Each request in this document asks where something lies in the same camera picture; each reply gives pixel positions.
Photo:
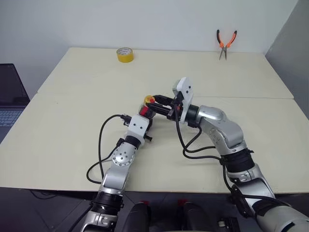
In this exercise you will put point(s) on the dark rounded shape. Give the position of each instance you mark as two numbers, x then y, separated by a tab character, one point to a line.
193	217
138	217

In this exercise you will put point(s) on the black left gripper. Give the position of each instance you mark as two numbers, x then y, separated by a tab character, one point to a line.
151	123

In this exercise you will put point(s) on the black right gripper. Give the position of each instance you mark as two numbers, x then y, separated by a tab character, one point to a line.
172	111

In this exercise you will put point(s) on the small red knob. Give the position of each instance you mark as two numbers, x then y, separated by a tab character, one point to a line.
182	201
144	201

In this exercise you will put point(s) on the small black box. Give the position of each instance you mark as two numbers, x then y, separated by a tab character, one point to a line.
228	222

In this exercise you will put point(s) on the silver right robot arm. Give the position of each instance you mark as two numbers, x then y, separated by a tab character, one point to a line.
224	130

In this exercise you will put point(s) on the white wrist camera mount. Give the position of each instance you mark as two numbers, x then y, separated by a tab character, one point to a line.
187	96
137	126

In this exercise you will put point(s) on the yellow bottle cap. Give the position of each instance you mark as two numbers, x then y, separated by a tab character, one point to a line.
148	99

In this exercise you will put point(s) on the clear red-labelled plastic bottle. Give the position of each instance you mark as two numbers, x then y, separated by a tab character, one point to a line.
144	111

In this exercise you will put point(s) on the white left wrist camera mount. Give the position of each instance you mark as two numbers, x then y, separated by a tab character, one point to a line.
137	126

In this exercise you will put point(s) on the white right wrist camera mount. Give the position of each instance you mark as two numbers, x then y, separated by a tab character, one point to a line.
187	96

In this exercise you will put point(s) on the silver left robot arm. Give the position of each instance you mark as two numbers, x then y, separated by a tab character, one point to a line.
119	159

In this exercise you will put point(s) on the yellow tape roll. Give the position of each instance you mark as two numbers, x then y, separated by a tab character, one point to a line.
125	56

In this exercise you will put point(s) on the dark laptop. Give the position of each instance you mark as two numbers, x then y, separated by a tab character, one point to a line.
10	91

